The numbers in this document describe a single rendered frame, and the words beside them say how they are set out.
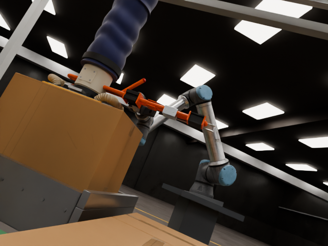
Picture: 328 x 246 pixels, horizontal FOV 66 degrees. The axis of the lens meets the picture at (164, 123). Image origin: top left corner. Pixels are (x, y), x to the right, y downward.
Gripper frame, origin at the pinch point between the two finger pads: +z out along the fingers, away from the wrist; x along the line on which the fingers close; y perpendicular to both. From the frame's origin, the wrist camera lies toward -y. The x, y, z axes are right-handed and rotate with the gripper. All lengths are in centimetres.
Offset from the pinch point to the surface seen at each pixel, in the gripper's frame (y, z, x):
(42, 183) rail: 4, 35, -51
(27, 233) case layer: -20, 71, -54
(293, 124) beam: -211, -580, 264
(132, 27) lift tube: 18.8, 6.1, 36.6
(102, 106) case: 5.2, 20.3, -14.4
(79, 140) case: 7.6, 20.1, -31.8
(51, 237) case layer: -23, 68, -54
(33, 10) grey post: 273, -156, 124
